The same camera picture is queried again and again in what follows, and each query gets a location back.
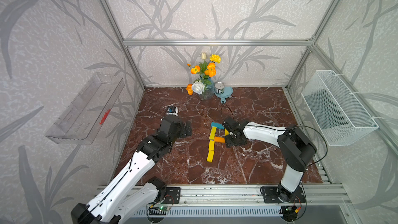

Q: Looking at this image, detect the aluminium front rail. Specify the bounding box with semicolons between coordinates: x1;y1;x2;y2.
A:
165;184;352;208

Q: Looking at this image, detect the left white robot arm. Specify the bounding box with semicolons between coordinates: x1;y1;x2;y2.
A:
71;115;192;224

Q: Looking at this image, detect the flower bouquet in vase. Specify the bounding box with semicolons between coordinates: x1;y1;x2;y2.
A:
186;52;221;100

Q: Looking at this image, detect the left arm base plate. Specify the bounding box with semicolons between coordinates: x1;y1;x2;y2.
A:
162;187;181;204

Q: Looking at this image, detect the orange block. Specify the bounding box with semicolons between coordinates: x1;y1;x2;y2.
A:
214;137;226;143

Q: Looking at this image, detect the teal long block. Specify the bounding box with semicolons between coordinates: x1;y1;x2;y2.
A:
211;122;224;130

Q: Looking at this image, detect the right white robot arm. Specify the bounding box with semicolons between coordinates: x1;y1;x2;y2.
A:
222;117;317;203

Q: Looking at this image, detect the white wire wall basket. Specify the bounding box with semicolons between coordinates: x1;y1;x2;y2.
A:
302;70;379;146

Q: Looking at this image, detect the light blue dish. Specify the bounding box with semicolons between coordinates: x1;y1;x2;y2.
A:
214;87;233;104

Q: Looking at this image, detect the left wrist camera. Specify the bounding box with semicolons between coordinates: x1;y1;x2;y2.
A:
166;105;178;116

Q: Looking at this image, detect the clear plastic wall tray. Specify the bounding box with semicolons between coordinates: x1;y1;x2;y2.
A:
45;72;125;145

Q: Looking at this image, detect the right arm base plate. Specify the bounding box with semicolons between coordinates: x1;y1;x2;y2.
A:
260;185;306;204

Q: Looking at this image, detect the metal tin can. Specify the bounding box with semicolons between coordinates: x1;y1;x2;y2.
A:
214;82;225;94

